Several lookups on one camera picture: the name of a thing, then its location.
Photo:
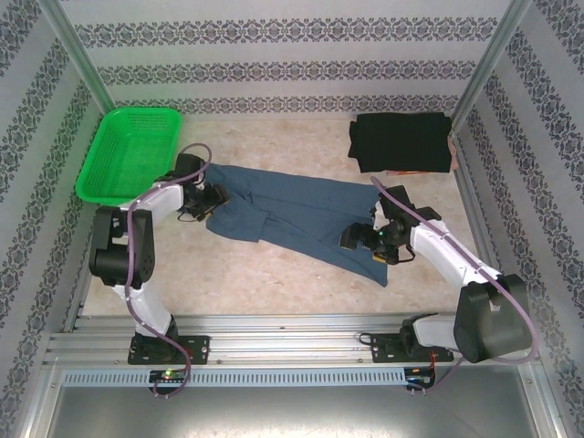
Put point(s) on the blue t-shirt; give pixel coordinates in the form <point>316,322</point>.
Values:
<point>296,205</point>

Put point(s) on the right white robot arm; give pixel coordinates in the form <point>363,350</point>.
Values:
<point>493,328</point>

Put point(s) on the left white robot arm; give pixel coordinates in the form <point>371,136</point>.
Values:
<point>146,246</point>

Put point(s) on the orange folded t-shirt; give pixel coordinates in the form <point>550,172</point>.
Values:
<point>406,173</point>

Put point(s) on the green plastic basket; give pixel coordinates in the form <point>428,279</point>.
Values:
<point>128,155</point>

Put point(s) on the black folded t-shirt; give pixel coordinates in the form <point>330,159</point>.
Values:
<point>401,141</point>

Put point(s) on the pink folded t-shirt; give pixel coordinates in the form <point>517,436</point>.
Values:
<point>454,153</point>

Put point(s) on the grey metal sheet panel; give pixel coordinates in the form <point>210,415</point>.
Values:
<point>292,415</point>

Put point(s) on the aluminium frame side rail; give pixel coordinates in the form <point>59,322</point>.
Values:
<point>474,201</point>
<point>80,292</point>

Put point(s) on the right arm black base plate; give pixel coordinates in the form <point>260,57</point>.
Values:
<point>385,349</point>

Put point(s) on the aluminium mounting rail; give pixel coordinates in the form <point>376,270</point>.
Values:
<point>283,337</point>

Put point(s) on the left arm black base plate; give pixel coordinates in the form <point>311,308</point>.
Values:
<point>196,349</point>

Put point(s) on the aluminium frame post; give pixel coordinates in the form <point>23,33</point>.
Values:
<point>80,55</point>
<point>490,64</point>

